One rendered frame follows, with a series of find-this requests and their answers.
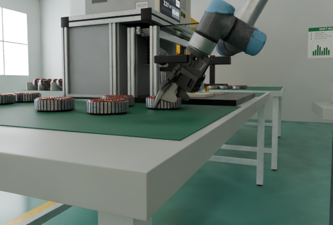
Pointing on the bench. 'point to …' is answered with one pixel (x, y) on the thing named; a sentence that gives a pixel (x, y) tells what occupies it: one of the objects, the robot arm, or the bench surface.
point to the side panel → (89, 61)
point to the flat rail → (173, 38)
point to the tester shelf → (132, 18)
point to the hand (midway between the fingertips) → (162, 104)
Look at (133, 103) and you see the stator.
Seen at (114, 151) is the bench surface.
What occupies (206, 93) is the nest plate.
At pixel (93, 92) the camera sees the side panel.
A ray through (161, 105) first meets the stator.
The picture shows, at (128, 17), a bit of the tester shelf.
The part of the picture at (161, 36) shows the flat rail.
